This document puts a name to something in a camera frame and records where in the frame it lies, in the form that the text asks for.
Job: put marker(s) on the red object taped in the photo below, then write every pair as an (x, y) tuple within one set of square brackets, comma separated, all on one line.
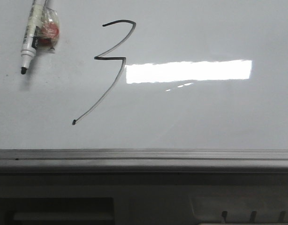
[(47, 34)]

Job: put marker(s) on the white dry-erase marker black tip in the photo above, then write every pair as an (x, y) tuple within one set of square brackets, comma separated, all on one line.
[(31, 36)]

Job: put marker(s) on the white whiteboard surface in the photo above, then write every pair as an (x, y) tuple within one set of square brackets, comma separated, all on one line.
[(195, 74)]

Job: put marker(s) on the grey marker tray ledge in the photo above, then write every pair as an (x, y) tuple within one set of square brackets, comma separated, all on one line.
[(144, 199)]

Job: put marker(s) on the grey aluminium whiteboard frame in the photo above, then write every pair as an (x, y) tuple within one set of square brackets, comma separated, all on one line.
[(143, 161)]

